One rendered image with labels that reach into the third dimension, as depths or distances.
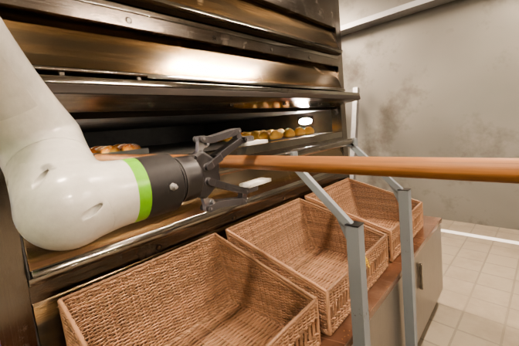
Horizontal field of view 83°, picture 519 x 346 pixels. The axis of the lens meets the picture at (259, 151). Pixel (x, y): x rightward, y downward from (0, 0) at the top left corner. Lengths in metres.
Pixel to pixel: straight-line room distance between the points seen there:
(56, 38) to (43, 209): 0.73
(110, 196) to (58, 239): 0.07
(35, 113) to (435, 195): 3.90
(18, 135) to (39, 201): 0.10
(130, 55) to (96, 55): 0.11
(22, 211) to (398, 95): 3.89
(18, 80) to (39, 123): 0.06
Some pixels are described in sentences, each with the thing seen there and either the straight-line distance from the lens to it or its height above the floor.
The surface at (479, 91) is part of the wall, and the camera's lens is 3.83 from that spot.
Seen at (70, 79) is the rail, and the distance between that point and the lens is 0.87.
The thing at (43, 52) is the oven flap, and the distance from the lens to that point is 1.02.
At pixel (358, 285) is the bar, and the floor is 0.77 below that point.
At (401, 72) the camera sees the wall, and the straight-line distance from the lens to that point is 4.04.
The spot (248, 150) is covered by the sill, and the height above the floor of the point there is 1.16.
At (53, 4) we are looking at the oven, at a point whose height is 1.65.
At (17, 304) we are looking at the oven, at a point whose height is 0.87.
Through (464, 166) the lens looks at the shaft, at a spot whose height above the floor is 1.19.
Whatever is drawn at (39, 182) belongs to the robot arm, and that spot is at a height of 1.23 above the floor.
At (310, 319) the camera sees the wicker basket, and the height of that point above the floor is 0.69.
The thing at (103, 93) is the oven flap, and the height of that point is 1.39.
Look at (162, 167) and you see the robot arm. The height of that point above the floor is 1.22.
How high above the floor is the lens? 1.27
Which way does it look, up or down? 5 degrees down
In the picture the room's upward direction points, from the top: 5 degrees counter-clockwise
